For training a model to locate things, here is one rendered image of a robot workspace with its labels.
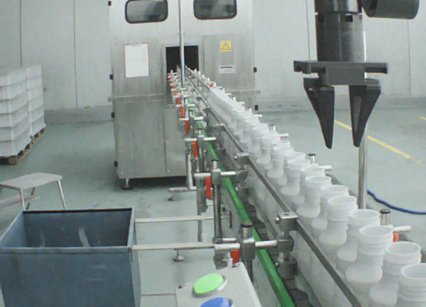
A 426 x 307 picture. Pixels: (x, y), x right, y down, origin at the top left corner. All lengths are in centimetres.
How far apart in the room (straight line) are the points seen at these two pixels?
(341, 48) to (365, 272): 24
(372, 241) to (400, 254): 6
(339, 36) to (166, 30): 484
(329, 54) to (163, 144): 492
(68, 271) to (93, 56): 987
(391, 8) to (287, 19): 1057
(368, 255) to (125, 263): 74
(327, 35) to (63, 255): 79
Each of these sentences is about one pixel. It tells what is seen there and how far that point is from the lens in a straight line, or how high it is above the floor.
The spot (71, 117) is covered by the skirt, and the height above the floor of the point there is 9.
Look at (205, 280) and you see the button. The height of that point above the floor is 112.
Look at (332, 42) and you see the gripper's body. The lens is 65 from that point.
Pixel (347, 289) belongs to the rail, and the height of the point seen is 111.
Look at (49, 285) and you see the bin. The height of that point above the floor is 86.
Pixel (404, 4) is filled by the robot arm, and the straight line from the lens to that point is 68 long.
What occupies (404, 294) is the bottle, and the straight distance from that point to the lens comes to 49.
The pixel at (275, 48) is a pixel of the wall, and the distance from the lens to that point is 1118.
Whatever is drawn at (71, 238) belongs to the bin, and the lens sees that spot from 155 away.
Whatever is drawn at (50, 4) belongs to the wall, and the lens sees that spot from 1120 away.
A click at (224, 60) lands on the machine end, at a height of 117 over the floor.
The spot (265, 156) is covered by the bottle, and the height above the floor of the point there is 113.
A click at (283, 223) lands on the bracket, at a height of 111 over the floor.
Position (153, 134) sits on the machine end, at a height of 52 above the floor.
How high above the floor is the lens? 135
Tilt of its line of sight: 10 degrees down
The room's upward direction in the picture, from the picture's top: 2 degrees counter-clockwise
